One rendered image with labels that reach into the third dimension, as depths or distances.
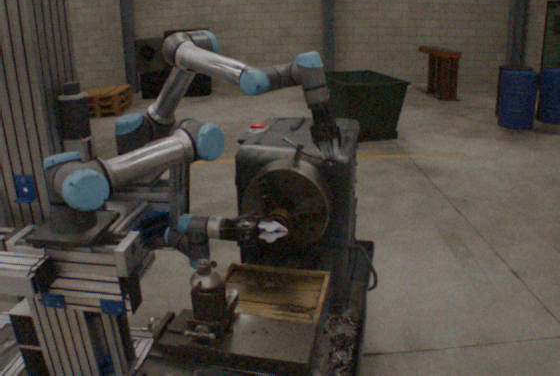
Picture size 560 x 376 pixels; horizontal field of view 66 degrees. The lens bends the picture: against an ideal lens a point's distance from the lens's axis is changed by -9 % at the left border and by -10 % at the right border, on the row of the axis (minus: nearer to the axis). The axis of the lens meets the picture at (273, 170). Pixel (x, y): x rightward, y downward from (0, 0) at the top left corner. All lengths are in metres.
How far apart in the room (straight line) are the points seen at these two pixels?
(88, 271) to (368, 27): 10.81
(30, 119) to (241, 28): 10.15
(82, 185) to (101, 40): 11.06
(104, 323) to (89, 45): 10.79
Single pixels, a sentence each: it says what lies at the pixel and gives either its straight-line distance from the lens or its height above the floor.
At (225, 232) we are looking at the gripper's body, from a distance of 1.55.
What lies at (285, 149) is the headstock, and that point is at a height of 1.25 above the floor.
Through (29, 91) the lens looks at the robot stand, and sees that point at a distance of 1.64.
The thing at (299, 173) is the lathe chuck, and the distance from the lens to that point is 1.61.
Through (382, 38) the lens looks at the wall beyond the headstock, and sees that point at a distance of 11.94.
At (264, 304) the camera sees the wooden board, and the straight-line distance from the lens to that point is 1.52.
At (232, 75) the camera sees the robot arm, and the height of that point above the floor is 1.58.
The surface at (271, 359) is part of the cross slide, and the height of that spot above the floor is 0.97.
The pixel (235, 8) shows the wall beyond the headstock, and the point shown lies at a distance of 11.60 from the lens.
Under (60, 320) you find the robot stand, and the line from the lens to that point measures 2.00.
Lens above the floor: 1.76
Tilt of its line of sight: 19 degrees down
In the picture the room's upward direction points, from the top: 2 degrees counter-clockwise
